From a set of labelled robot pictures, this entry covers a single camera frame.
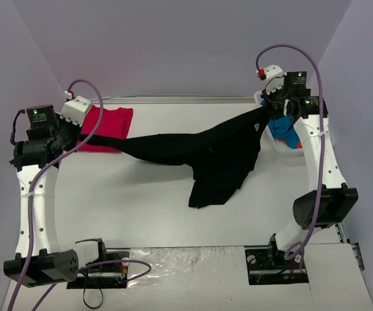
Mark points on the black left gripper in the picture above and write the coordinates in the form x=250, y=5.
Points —
x=71, y=135

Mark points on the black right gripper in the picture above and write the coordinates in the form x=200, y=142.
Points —
x=271, y=104

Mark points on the black t-shirt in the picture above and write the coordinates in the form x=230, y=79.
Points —
x=221, y=157

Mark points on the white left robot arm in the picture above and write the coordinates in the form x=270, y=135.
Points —
x=39, y=259

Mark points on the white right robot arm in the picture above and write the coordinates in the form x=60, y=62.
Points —
x=329, y=198

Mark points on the blue t-shirt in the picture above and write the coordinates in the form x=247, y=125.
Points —
x=282, y=129

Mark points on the orange t-shirt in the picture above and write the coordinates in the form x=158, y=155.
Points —
x=292, y=144

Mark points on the red folded t-shirt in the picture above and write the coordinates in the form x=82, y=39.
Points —
x=115, y=124

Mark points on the white plastic basket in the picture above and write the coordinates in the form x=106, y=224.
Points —
x=280, y=148

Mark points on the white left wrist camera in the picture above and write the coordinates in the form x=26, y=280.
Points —
x=75, y=110

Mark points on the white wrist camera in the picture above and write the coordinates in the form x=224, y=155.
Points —
x=274, y=78
x=75, y=110

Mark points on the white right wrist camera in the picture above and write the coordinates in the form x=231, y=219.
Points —
x=274, y=78

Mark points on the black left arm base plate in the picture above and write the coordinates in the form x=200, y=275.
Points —
x=108, y=276

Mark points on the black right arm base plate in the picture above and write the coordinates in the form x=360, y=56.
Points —
x=262, y=270

